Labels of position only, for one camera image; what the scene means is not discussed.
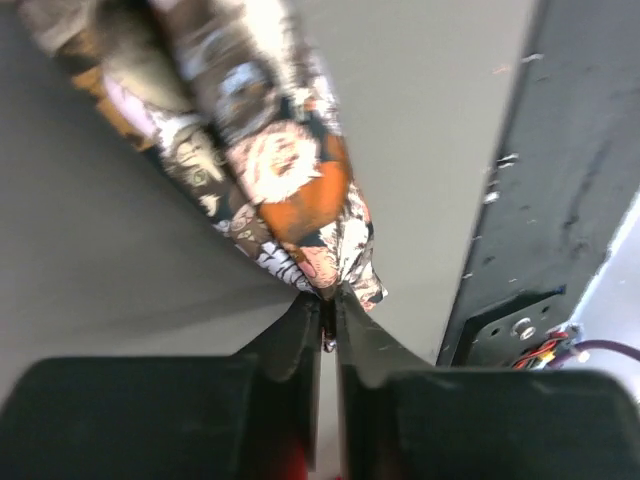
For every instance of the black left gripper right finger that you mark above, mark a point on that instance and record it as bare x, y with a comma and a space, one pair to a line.
367, 347

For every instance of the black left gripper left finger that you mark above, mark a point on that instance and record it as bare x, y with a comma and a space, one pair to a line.
288, 348

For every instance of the brown floral patterned tie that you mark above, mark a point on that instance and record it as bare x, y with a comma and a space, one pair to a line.
231, 100

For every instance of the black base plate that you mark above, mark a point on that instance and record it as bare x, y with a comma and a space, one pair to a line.
565, 172

